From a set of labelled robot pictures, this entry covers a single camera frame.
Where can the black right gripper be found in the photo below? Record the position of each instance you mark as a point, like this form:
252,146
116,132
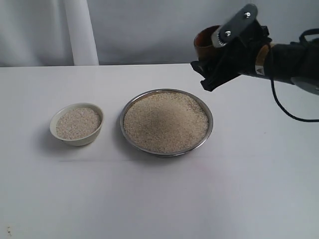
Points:
238,57

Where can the brown wooden cup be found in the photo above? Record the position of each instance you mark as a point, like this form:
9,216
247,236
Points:
204,47

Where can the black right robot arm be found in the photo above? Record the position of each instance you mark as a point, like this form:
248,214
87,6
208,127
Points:
296,63

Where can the round steel rice tray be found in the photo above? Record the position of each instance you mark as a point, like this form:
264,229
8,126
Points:
166,122

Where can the white ceramic rice bowl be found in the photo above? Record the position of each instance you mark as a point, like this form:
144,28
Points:
77,124

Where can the white backdrop curtain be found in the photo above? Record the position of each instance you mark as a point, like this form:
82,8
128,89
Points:
105,32

